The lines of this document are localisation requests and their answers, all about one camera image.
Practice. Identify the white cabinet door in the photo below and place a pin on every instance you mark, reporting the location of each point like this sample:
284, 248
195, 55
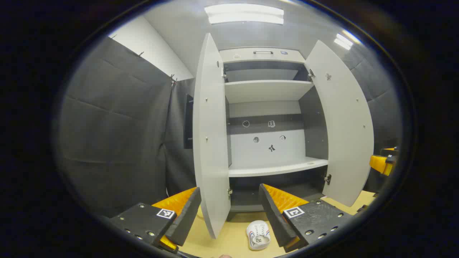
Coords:
211, 143
344, 125

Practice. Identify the white shoe cabinet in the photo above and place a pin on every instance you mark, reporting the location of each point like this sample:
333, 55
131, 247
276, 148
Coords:
265, 91

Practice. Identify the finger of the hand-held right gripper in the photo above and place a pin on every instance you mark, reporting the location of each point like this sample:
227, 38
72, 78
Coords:
381, 164

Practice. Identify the white canvas shoe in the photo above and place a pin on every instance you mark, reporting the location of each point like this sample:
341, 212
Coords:
258, 233

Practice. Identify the white cabinet shelf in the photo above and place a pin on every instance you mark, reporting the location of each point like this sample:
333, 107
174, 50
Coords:
276, 167
265, 91

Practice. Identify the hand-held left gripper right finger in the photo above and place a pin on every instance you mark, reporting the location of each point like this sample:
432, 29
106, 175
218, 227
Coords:
274, 218

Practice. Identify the black backdrop cloth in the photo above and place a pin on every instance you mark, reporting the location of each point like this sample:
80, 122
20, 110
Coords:
114, 125

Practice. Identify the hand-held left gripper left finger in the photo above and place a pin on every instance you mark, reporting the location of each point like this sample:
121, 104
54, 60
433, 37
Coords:
186, 215

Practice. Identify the large ceiling light panel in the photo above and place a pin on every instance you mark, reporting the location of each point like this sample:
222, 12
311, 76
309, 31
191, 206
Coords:
244, 14

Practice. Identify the small ceiling light panel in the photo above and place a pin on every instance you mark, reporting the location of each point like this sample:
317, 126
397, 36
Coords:
344, 41

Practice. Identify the metal door hinge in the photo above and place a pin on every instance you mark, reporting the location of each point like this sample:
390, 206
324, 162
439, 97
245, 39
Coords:
311, 74
223, 74
229, 193
328, 179

